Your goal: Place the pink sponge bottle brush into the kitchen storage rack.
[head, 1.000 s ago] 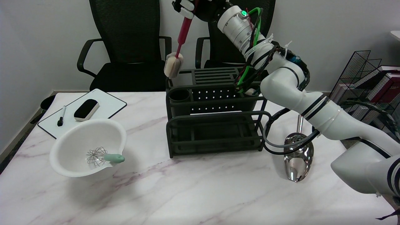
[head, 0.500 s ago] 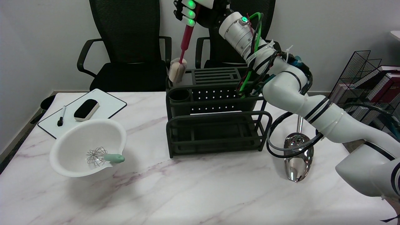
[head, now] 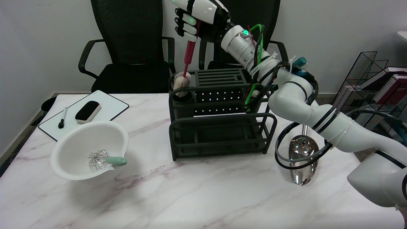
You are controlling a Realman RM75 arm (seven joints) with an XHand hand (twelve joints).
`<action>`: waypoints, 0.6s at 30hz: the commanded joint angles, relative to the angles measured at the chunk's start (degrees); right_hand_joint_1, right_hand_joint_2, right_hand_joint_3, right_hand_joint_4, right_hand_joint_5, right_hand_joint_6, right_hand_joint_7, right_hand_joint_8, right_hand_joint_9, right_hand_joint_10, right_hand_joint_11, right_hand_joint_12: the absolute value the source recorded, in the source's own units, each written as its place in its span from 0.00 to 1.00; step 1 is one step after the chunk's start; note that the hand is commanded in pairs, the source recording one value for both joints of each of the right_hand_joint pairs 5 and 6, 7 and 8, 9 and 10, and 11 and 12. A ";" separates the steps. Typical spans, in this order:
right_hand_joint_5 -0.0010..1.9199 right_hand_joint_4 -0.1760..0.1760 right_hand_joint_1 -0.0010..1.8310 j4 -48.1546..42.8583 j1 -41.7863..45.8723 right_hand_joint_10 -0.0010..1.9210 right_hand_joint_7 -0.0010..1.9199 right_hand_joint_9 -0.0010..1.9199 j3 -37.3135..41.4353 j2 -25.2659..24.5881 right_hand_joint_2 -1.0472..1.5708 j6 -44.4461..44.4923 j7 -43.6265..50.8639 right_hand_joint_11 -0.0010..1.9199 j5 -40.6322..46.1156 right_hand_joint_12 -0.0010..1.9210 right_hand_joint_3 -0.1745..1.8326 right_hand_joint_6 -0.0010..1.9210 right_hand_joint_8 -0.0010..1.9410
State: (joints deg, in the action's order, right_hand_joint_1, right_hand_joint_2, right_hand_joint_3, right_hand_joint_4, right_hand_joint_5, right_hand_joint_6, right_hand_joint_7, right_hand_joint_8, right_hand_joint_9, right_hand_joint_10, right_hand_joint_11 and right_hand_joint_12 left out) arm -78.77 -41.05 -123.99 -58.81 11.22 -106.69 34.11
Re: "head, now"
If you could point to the shiny metal scoop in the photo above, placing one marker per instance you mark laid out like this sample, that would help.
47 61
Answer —
300 162

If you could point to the white mixing bowl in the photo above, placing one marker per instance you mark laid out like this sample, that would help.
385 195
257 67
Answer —
89 149

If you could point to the small whiteboard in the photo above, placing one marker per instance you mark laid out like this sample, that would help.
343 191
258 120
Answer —
86 113

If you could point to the black whiteboard marker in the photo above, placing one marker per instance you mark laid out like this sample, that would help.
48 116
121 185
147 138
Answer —
62 118

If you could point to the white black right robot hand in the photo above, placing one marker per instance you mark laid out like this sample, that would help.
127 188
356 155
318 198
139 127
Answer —
198 19

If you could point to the black mesh office chair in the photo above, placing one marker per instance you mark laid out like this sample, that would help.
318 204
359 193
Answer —
254 12
130 47

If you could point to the white book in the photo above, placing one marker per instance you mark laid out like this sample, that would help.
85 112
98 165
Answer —
356 90

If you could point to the dark green kitchen storage rack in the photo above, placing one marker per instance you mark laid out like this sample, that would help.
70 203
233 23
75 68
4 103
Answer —
219 122

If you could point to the pink sponge bottle brush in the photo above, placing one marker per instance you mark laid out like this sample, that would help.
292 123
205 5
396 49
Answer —
187 65

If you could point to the dark red book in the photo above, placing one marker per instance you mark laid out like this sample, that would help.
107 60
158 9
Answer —
394 87

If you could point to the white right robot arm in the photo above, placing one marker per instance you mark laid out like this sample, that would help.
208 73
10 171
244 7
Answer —
318 108

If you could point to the black whiteboard eraser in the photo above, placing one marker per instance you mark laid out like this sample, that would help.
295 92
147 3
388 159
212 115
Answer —
87 111

